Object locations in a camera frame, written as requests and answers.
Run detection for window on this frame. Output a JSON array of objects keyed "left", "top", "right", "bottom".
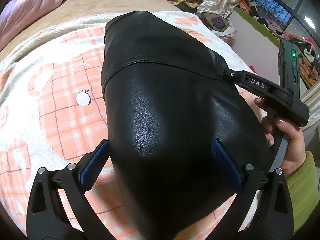
[{"left": 255, "top": 0, "right": 319, "bottom": 45}]

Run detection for black leather jacket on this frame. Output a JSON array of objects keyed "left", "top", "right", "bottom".
[{"left": 101, "top": 11, "right": 272, "bottom": 239}]

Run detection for green sleeve forearm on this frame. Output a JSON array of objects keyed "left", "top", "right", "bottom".
[{"left": 286, "top": 151, "right": 319, "bottom": 233}]

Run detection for white and orange blanket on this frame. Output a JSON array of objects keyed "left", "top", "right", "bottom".
[{"left": 1, "top": 11, "right": 250, "bottom": 239}]

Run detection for clothes on window sill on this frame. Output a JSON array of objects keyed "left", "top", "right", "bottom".
[{"left": 234, "top": 0, "right": 319, "bottom": 89}]

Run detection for bag of clothes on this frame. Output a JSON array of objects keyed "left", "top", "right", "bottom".
[{"left": 196, "top": 12, "right": 236, "bottom": 46}]

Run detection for person's right hand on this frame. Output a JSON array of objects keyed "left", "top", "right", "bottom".
[{"left": 261, "top": 114, "right": 306, "bottom": 180}]

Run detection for pink quilt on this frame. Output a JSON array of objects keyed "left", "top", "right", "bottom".
[{"left": 1, "top": 0, "right": 63, "bottom": 49}]

